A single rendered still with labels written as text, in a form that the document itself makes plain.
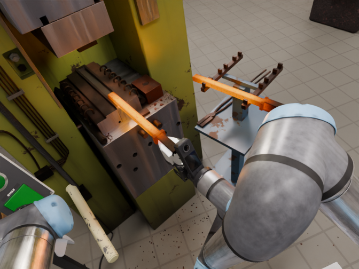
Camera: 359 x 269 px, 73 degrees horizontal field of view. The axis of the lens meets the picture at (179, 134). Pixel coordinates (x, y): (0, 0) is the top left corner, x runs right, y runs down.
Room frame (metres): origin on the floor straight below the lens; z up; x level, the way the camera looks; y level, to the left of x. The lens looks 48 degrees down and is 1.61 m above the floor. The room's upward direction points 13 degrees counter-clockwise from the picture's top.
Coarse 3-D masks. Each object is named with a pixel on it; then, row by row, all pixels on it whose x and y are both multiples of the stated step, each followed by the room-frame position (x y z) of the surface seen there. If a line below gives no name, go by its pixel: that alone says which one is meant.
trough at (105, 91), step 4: (84, 68) 1.13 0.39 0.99; (84, 72) 1.10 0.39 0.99; (88, 72) 1.09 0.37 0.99; (88, 76) 1.05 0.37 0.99; (92, 76) 1.05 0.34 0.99; (92, 80) 1.01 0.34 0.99; (96, 80) 1.01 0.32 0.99; (96, 84) 0.97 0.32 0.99; (100, 84) 0.97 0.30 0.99; (104, 84) 0.95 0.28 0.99; (100, 88) 0.94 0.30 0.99; (104, 88) 0.93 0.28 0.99; (108, 88) 0.91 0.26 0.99; (104, 92) 0.90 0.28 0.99; (108, 92) 0.89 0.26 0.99
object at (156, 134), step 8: (112, 96) 0.83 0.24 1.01; (120, 104) 0.76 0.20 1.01; (128, 112) 0.71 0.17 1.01; (136, 112) 0.70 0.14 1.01; (136, 120) 0.65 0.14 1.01; (144, 120) 0.64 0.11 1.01; (144, 128) 0.61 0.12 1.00; (152, 128) 0.59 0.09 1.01; (152, 136) 0.55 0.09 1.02; (160, 136) 0.54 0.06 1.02; (168, 144) 0.50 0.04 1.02; (176, 152) 0.47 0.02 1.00
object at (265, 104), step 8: (200, 80) 0.89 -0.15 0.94; (208, 80) 0.88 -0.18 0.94; (216, 88) 0.83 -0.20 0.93; (224, 88) 0.80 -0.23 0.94; (232, 88) 0.79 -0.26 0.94; (240, 96) 0.73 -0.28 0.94; (248, 96) 0.72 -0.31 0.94; (256, 96) 0.71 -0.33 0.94; (256, 104) 0.68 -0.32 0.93; (264, 104) 0.66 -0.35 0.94; (272, 104) 0.64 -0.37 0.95; (280, 104) 0.63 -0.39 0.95
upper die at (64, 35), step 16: (96, 0) 0.83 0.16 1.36; (80, 16) 0.77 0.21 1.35; (96, 16) 0.80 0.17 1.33; (32, 32) 0.92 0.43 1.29; (48, 32) 0.72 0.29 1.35; (64, 32) 0.74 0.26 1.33; (80, 32) 0.76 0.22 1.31; (96, 32) 0.79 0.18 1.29; (48, 48) 0.78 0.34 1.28; (64, 48) 0.73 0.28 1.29
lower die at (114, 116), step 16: (96, 64) 1.14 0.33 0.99; (64, 80) 1.08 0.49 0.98; (80, 80) 1.03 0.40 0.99; (112, 80) 0.97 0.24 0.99; (80, 96) 0.92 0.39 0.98; (96, 96) 0.88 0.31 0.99; (128, 96) 0.83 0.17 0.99; (96, 112) 0.79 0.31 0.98; (112, 112) 0.75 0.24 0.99; (112, 128) 0.74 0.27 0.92
